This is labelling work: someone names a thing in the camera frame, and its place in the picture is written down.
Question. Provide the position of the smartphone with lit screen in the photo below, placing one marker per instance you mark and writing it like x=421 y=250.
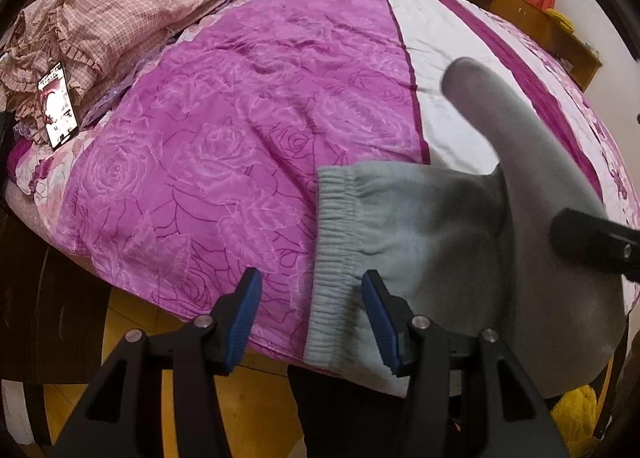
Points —
x=57 y=108

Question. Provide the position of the pink checkered pillow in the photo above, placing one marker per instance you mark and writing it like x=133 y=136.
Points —
x=125 y=13

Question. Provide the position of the yellow fluffy cloth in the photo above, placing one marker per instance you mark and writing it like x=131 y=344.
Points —
x=577 y=413

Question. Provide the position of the pink purple floral bedspread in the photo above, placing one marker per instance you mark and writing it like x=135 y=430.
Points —
x=225 y=113

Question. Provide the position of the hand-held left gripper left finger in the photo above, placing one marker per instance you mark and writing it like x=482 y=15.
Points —
x=242 y=320

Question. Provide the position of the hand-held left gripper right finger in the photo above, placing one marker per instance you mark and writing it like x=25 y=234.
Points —
x=382 y=325

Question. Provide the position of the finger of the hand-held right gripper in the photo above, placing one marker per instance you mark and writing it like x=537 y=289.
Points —
x=590 y=243

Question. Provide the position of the white patterned cloth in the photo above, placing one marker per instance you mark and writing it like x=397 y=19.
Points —
x=15 y=410

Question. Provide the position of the yellow object on cabinet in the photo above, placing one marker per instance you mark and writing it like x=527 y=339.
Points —
x=560 y=19

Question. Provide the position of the dark wooden nightstand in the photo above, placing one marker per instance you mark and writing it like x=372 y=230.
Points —
x=50 y=298

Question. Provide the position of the person's black trousers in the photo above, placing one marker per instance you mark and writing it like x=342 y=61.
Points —
x=350 y=418

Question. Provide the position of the long wooden cabinet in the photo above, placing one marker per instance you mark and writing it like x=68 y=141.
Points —
x=525 y=16

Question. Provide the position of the grey pants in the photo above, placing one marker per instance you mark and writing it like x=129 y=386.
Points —
x=425 y=218

